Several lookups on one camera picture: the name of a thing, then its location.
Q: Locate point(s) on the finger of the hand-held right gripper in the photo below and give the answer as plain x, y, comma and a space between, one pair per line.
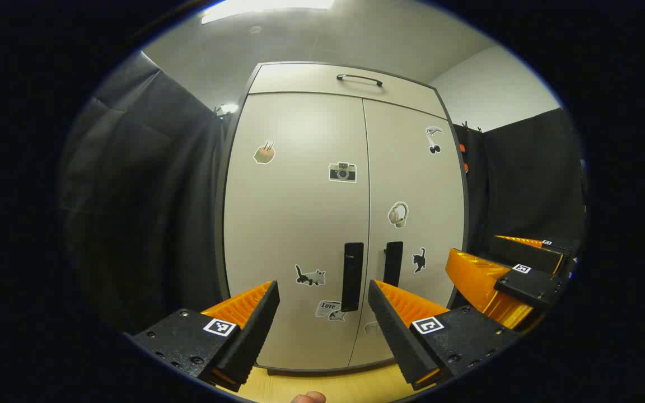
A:
524, 253
529, 285

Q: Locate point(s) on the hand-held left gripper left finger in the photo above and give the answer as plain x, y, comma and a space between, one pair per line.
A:
255, 330

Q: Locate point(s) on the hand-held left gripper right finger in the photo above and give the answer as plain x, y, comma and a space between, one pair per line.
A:
395, 336

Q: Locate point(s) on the shoe cabinet door headphone sticker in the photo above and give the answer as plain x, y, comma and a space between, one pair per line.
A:
429, 196

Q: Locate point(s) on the shoe cabinet door camera sticker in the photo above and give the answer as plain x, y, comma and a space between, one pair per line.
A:
289, 224

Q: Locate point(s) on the beige double-door shoe cabinet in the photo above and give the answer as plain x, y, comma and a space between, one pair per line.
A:
220, 224

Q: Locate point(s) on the ceiling light panel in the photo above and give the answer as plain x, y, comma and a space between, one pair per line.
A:
266, 6

